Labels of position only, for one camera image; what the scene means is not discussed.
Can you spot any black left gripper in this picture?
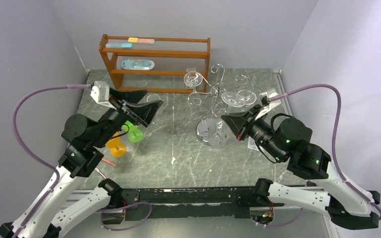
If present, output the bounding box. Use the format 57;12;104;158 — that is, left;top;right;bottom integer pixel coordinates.
94;87;164;148

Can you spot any clear tall flute glass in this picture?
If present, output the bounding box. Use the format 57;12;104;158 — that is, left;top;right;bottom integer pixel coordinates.
237;90;257;107

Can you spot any clear stemmed wine glass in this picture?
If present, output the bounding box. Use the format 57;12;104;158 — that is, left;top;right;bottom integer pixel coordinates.
184;71;203;94

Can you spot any clear wide wine glass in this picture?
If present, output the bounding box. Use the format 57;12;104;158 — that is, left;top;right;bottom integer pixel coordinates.
208;92;245;148

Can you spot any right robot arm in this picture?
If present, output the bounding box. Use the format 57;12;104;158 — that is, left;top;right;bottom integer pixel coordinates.
221;105;380;230

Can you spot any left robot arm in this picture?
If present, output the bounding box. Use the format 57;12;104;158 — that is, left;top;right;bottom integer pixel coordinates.
0;81;163;238

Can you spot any chrome wine glass rack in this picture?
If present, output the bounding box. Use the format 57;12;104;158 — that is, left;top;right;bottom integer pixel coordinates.
187;64;248;146

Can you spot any white packaged ruler card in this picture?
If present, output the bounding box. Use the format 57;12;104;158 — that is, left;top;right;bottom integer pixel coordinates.
247;137;259;151

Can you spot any green plastic goblet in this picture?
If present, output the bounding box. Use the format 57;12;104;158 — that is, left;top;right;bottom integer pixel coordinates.
123;121;143;143

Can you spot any orange plastic goblet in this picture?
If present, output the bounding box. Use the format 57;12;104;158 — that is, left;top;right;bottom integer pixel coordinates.
106;132;126;158

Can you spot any orange wooden shelf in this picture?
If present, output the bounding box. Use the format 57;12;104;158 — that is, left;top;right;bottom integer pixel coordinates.
99;34;211;94

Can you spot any blue eraser bar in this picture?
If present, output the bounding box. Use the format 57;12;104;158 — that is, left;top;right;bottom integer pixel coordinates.
105;43;133;49

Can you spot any yellow pink eraser bar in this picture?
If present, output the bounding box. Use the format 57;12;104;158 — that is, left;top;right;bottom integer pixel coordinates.
128;37;155;44

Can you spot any red pen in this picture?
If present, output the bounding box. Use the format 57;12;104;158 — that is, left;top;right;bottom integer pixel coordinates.
102;158;118;167

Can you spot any silver red-tipped pen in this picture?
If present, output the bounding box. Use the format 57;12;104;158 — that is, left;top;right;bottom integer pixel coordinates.
94;168;107;179

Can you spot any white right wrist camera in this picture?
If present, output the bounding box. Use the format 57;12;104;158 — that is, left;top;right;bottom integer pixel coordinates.
255;92;281;119

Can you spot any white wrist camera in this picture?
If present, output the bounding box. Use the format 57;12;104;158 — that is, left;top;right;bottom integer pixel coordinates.
90;81;113;108
255;92;281;119

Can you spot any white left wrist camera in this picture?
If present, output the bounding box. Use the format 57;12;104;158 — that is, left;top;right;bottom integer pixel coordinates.
90;81;113;108

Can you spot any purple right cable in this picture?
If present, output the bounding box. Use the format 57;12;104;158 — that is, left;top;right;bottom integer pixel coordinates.
268;84;381;221

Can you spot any aluminium side rail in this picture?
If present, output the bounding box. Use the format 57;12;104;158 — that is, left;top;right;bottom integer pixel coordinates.
272;69;293;116

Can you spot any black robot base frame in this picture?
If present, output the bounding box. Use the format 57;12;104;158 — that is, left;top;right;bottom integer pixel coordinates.
102;178;273;221

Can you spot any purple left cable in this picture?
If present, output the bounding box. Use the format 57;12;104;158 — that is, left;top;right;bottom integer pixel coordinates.
11;84;93;238

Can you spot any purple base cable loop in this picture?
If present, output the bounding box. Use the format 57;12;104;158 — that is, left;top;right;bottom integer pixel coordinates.
100;199;154;232

